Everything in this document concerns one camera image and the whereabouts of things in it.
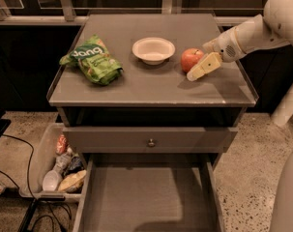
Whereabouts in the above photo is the grey top drawer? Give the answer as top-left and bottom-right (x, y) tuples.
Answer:
(63, 127), (238, 154)

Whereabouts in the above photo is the red apple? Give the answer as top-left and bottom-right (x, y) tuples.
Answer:
(181, 48), (204, 73)

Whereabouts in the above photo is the black cable on floor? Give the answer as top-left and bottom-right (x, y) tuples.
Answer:
(0, 130), (73, 232)

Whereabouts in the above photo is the red can in bin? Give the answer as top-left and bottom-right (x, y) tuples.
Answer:
(56, 134), (68, 155)

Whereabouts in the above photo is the open grey middle drawer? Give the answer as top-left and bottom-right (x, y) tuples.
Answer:
(73, 154), (225, 232)

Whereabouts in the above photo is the white cup in bin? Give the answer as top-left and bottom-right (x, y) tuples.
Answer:
(43, 170), (62, 191)

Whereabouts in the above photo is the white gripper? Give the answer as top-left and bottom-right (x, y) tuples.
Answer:
(187, 27), (246, 81)

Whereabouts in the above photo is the white bowl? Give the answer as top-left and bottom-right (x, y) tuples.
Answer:
(132, 37), (175, 66)

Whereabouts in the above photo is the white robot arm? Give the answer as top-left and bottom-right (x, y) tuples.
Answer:
(187, 0), (293, 232)

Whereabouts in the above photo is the yellow snack bag in bin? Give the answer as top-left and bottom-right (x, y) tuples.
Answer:
(58, 170), (87, 193)

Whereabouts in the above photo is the green chip bag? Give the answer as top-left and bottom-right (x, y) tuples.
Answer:
(59, 35), (123, 86)

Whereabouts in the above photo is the white post at right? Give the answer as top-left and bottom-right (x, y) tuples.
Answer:
(271, 84), (293, 127)

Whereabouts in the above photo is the grey drawer cabinet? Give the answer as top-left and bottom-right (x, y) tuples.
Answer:
(45, 13), (259, 166)

